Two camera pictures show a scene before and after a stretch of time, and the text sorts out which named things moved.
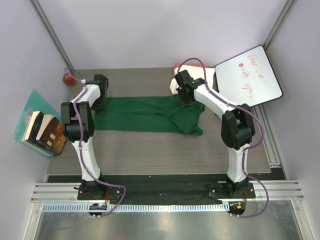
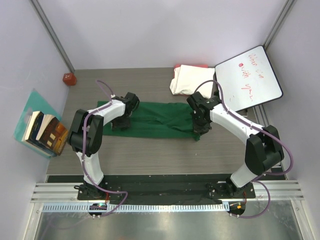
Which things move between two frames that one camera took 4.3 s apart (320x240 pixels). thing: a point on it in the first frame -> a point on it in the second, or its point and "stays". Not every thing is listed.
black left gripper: x=98 y=108 -> x=124 y=125
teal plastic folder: x=35 y=103 stays
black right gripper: x=183 y=103 -> x=198 y=129
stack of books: x=44 y=133 stays
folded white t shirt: x=197 y=72 stays
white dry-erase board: x=248 y=78 stays
